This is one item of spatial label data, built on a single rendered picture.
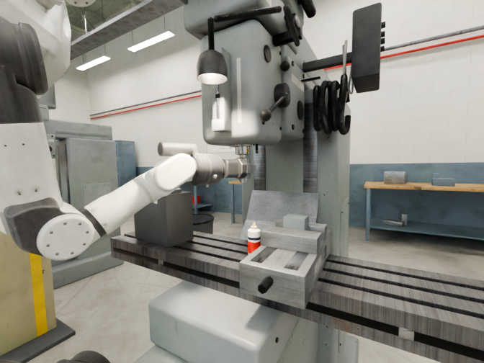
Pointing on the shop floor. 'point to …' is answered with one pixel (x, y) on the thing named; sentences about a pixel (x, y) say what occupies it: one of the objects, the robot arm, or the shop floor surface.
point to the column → (330, 154)
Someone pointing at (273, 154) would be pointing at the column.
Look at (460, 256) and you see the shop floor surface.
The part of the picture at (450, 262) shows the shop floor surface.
